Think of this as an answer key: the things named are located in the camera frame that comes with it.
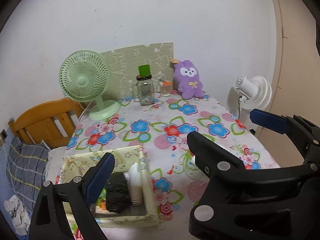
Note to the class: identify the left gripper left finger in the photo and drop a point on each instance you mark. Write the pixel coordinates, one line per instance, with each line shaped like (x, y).
(49, 220)

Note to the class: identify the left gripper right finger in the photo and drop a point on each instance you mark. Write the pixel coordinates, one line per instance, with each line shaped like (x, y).
(276, 203)

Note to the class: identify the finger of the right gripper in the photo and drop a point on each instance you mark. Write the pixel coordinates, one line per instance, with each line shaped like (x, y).
(302, 133)

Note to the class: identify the green tissue pack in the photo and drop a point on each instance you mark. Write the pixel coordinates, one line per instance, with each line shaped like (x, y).
(101, 202)

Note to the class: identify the grey drawstring pouch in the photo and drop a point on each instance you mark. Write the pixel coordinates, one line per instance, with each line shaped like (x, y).
(117, 193)

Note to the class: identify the white crumpled cloth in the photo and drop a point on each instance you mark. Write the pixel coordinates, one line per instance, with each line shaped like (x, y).
(19, 215)

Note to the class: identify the beige door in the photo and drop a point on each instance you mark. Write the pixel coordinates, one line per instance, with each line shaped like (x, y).
(295, 81)

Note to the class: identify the white tissue pack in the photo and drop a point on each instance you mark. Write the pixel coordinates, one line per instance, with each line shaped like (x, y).
(193, 161)

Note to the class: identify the blue plaid bedding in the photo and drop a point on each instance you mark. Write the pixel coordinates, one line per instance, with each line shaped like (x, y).
(23, 170)

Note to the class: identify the white standing fan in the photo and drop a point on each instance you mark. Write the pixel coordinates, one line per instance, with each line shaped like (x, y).
(257, 92)

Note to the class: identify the yellow patterned storage box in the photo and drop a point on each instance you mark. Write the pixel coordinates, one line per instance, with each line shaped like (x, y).
(141, 215)

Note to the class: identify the wooden chair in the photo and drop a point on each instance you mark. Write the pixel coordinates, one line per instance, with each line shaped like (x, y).
(49, 122)

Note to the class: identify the floral tablecloth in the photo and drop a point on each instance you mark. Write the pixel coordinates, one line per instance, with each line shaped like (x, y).
(161, 131)

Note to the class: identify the purple plush bunny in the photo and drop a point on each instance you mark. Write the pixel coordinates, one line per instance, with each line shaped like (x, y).
(187, 79)

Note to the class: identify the cotton swab container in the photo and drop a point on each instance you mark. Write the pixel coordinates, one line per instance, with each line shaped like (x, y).
(165, 88)

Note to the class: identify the glass jar green lid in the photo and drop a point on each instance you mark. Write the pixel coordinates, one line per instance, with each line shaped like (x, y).
(143, 90)

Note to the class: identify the green desk fan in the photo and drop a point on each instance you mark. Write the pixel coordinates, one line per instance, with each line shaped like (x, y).
(83, 77)

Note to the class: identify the green patterned wall mat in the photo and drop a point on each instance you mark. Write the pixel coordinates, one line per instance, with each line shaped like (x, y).
(123, 66)

